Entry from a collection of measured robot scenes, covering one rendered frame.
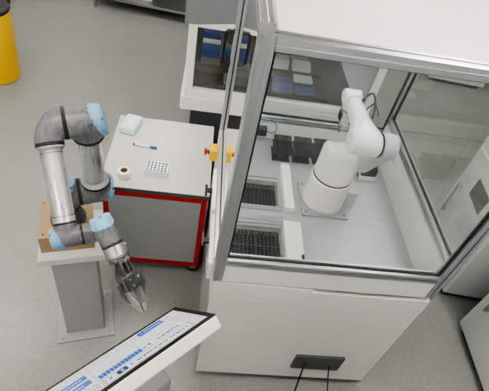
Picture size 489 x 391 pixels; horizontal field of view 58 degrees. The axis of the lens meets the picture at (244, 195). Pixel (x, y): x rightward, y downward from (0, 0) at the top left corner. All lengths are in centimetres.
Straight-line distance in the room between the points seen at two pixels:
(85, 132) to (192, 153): 108
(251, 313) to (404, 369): 129
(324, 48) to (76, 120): 88
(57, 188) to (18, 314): 141
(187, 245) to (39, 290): 92
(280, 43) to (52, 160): 88
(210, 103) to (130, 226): 91
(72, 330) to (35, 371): 27
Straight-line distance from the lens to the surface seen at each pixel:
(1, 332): 288
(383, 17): 146
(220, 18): 256
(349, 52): 116
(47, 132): 162
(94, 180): 188
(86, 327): 274
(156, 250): 278
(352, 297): 198
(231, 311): 202
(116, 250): 152
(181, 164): 253
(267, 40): 112
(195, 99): 282
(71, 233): 162
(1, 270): 311
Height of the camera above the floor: 245
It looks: 45 degrees down
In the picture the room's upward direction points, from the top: 13 degrees clockwise
